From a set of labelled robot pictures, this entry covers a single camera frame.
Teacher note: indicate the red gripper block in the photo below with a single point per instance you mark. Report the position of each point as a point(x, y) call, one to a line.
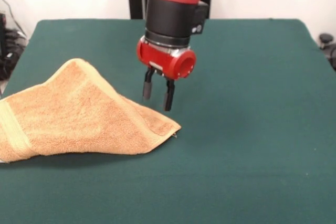
point(162, 57)

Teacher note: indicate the orange-tan terry towel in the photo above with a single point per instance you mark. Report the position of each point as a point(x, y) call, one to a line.
point(78, 119)

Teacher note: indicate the dark green table cloth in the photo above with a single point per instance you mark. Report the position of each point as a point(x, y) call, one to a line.
point(236, 129)

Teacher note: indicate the black equipment pile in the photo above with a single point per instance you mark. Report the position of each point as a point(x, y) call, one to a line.
point(10, 51)

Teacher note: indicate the black round-headed stand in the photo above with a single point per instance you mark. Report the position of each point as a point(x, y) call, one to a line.
point(326, 39)

